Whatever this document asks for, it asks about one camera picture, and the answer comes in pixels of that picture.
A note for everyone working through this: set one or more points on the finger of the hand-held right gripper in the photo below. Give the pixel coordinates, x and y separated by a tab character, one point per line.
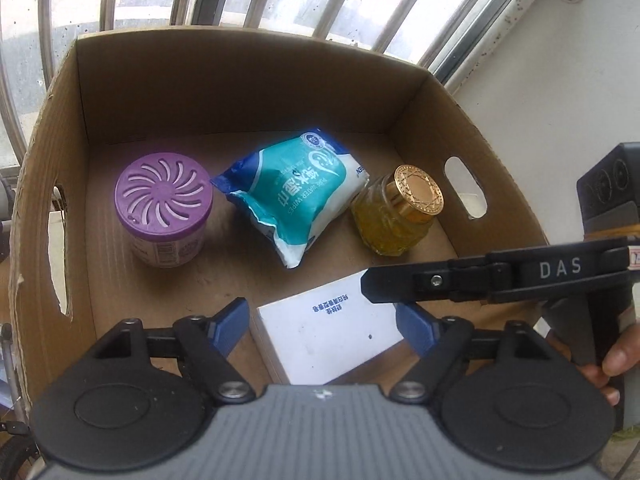
400	282

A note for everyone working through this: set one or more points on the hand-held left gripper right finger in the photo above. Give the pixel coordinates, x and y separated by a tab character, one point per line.
415	327

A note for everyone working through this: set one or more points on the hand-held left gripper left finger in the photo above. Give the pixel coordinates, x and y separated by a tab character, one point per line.
230	322

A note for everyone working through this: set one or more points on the glass jar with gold lid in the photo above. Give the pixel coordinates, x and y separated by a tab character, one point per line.
395	215

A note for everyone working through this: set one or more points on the white rectangular box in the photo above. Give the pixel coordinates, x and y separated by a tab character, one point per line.
325	330

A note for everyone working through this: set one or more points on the teal wet wipes pack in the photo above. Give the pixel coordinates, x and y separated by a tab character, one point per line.
295	190

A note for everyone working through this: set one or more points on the purple lid air freshener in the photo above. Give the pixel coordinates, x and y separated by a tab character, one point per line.
162	195

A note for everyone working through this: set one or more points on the brown cardboard box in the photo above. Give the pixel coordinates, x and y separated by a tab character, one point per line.
150	100

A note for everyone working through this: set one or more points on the person's right hand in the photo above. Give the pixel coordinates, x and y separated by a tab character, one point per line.
622	355

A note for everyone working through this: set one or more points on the black folded wheelchair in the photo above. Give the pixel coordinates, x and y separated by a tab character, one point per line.
10	452

